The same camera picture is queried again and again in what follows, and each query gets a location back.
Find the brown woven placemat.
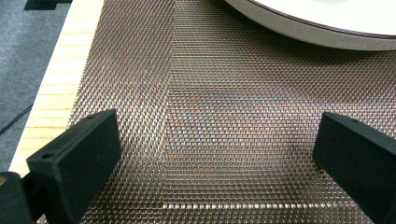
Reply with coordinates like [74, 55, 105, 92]
[36, 0, 396, 224]

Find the black cable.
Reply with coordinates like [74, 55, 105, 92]
[0, 104, 34, 135]

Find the black stand base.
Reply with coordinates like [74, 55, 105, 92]
[23, 0, 73, 11]

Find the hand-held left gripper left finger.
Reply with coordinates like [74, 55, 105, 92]
[26, 108, 122, 224]

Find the white plate with brown rim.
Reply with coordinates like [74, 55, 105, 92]
[223, 0, 396, 51]

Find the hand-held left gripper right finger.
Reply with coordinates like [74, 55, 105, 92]
[312, 111, 396, 224]

